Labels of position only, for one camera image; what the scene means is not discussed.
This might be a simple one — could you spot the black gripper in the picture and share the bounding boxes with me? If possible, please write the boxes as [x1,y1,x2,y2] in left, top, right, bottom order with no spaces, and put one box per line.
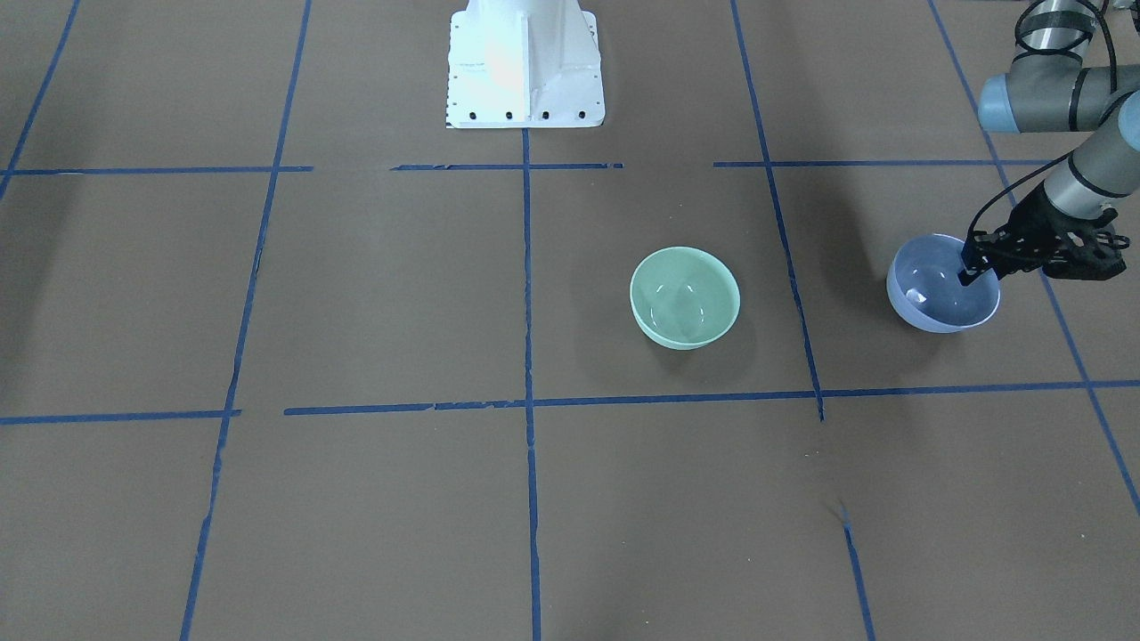
[956,185,1129,287]

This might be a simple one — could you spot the blue bowl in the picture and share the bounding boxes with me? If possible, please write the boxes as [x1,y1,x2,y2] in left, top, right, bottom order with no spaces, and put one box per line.
[886,234,1001,334]

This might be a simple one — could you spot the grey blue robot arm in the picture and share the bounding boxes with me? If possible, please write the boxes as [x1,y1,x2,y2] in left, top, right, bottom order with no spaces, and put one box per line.
[958,1,1137,287]

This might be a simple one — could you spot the green bowl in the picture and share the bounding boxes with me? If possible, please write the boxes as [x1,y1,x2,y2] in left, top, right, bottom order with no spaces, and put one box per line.
[628,245,742,352]

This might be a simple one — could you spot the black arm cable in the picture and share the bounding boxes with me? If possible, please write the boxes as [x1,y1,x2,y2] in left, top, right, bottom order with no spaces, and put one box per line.
[964,0,1119,259]

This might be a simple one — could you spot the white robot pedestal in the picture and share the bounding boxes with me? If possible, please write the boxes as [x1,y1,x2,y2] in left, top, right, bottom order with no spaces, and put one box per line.
[445,1,606,129]

